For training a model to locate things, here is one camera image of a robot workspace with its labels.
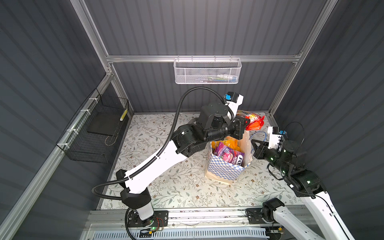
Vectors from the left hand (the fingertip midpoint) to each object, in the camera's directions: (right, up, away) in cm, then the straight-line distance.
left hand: (250, 119), depth 52 cm
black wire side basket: (-70, -7, +20) cm, 73 cm away
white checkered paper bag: (-8, -24, +20) cm, 32 cm away
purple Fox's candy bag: (0, -18, +23) cm, 29 cm away
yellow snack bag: (+1, -12, +31) cm, 33 cm away
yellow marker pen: (-60, +4, +30) cm, 67 cm away
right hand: (+7, -10, +14) cm, 18 cm away
